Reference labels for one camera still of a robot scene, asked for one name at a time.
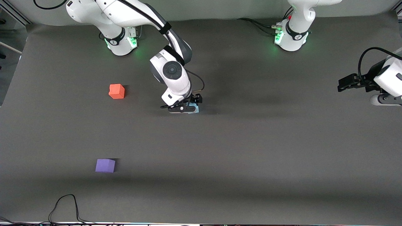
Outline orange foam block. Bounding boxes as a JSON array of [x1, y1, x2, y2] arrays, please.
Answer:
[[108, 84, 125, 100]]

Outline purple foam block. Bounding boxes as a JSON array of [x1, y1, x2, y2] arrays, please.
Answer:
[[95, 159, 116, 173]]

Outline dark grey table mat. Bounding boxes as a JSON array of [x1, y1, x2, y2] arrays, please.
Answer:
[[0, 13, 402, 225]]

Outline white rod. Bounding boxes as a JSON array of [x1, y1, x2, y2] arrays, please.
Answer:
[[0, 41, 23, 54]]

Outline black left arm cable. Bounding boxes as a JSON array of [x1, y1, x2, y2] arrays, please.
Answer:
[[358, 47, 402, 86]]

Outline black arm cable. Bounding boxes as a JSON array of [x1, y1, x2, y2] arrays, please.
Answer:
[[358, 47, 402, 86], [33, 0, 205, 109]]

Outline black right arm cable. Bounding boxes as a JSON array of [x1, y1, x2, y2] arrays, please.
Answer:
[[33, 0, 205, 109]]

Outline black left base cable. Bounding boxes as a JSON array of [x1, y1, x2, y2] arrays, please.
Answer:
[[237, 18, 278, 35]]

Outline black looped cable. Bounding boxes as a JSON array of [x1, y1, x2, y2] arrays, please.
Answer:
[[48, 194, 95, 225]]

